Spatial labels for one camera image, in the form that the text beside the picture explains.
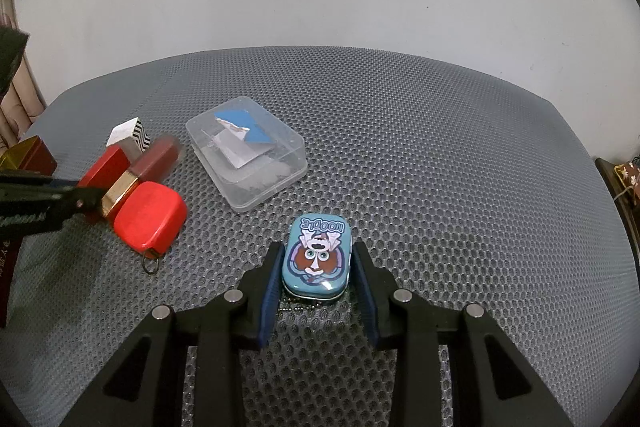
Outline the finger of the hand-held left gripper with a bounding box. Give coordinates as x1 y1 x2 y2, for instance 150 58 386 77
0 171 110 228

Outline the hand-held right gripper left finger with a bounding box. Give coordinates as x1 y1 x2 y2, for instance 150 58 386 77
60 242 287 427

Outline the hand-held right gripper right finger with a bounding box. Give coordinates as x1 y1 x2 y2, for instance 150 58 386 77
352 242 576 427

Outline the red rectangular box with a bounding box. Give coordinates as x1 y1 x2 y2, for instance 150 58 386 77
75 145 130 190

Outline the red and gold tin box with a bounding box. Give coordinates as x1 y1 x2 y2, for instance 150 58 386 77
0 136 57 328

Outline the small blue cartoon tin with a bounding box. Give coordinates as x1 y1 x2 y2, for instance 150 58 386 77
280 213 353 314

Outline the red rounded box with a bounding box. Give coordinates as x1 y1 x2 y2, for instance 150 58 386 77
112 181 189 275

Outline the gold lipstick with red cap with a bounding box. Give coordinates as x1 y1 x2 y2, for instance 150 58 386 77
101 136 182 217

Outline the clear plastic case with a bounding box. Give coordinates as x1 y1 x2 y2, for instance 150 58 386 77
185 96 308 212

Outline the black and white patterned box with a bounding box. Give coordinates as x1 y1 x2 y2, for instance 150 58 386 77
106 117 154 156

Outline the beige patterned curtain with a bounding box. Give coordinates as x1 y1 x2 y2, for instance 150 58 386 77
0 0 48 142

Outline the dark blurred object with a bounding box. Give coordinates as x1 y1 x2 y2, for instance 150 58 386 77
0 27 29 100

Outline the grey mesh mat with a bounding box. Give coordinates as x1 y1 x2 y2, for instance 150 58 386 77
0 46 640 427

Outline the brown patterned object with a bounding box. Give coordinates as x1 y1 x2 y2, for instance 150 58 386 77
594 156 640 210

